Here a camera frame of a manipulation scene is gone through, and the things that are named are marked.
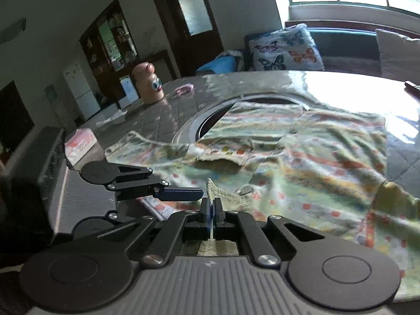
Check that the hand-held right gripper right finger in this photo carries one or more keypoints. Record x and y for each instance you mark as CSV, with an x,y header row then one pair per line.
x,y
216,215

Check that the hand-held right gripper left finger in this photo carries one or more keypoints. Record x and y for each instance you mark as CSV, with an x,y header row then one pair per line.
x,y
205,218

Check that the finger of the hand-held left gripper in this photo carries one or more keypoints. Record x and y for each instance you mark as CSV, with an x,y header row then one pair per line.
x,y
180,193
131,211

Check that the striped floral patterned shirt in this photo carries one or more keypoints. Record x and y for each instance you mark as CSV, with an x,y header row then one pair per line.
x,y
295,170

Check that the pink tissue box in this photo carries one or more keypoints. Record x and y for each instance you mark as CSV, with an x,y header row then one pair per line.
x,y
80,144

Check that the round metal table stove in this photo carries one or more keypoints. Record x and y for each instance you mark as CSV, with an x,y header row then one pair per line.
x,y
203,121

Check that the grey quilted star tablecloth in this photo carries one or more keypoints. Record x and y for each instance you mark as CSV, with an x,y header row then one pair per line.
x,y
170,115

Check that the white crumpled paper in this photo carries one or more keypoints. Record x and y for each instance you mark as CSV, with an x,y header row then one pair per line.
x,y
111,117

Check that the small pink toy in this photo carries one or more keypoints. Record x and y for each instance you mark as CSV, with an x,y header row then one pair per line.
x,y
183,89

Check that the dark television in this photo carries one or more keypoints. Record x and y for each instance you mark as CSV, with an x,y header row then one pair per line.
x,y
14,118

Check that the white refrigerator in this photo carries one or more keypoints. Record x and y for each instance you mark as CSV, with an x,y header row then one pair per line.
x,y
80,88

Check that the pink big-eyed doll toy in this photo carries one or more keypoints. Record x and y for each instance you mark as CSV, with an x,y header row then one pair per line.
x,y
146,85

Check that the white air purifier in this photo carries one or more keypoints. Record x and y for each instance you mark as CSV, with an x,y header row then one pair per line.
x,y
128,92

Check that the dark wooden sideboard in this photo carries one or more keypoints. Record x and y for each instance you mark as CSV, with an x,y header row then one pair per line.
x,y
164,65

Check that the blue cushion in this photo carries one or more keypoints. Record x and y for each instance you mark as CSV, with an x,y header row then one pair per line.
x,y
218,64

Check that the dark wooden glass door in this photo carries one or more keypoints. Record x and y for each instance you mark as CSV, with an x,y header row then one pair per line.
x,y
200,52

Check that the dark wooden display cabinet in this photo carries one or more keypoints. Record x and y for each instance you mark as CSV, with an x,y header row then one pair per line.
x,y
93,51

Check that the butterfly print pillow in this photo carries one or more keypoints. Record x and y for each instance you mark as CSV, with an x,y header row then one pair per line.
x,y
285,49

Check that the blue bench sofa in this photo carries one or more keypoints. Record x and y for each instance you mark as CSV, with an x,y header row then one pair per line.
x,y
344,46

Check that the black remote control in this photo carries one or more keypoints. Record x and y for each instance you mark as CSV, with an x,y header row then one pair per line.
x,y
412,88

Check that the white pillow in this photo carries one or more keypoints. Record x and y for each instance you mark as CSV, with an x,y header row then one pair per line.
x,y
397,52

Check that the wall air conditioner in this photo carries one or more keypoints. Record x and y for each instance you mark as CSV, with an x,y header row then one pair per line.
x,y
13,30

